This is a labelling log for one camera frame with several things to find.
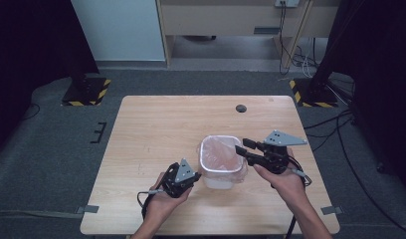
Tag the person's left hand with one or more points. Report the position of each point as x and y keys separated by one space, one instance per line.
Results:
x=162 y=204

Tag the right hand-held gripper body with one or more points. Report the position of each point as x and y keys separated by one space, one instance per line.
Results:
x=275 y=161

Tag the grey tape piece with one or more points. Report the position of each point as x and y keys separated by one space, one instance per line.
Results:
x=332 y=210
x=90 y=209

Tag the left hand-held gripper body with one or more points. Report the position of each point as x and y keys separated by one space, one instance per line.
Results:
x=172 y=186

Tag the black metal stand pole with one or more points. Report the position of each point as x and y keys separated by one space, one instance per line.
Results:
x=327 y=56

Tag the black striped stand base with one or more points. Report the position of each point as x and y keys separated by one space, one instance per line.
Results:
x=310 y=96
x=88 y=94

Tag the black curtain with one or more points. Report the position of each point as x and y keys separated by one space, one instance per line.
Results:
x=383 y=66
x=32 y=49

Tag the light wooden desk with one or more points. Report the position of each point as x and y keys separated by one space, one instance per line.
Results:
x=217 y=20

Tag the white plastic bin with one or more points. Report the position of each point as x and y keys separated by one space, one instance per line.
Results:
x=219 y=182

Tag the white cabinet panel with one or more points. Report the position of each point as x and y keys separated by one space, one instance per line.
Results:
x=118 y=30

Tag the person's right hand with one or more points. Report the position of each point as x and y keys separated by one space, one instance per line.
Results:
x=287 y=184

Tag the grey power strip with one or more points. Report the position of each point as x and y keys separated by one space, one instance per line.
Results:
x=287 y=2

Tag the pink plastic bag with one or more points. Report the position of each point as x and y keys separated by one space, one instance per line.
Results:
x=224 y=154

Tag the dark round table grommet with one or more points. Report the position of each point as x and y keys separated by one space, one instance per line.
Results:
x=241 y=108

